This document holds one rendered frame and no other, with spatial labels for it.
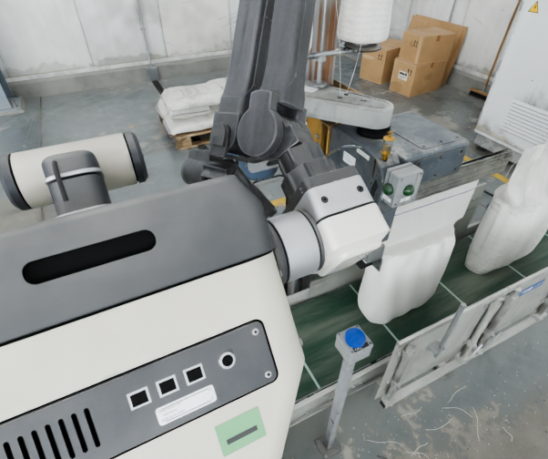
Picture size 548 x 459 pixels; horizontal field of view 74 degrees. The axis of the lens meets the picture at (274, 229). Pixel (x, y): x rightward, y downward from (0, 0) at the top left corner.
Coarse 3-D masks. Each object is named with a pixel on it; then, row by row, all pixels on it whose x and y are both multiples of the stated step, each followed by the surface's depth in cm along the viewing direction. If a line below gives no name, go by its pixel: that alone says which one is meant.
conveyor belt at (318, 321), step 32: (544, 256) 199; (352, 288) 182; (448, 288) 182; (480, 288) 182; (320, 320) 168; (352, 320) 168; (416, 320) 168; (320, 352) 155; (384, 352) 155; (320, 384) 144
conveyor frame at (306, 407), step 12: (468, 228) 212; (288, 300) 172; (300, 300) 177; (384, 360) 148; (360, 372) 144; (372, 372) 152; (336, 384) 140; (360, 384) 151; (312, 396) 137; (324, 396) 141; (300, 408) 139; (312, 408) 145; (324, 408) 146; (300, 420) 142
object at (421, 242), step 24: (456, 192) 140; (408, 216) 135; (432, 216) 142; (456, 216) 151; (408, 240) 144; (432, 240) 144; (384, 264) 140; (408, 264) 141; (432, 264) 149; (360, 288) 161; (384, 288) 146; (408, 288) 151; (432, 288) 163; (384, 312) 157
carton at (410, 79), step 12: (396, 60) 478; (396, 72) 484; (408, 72) 468; (420, 72) 465; (432, 72) 477; (396, 84) 491; (408, 84) 475; (420, 84) 477; (432, 84) 491; (408, 96) 481
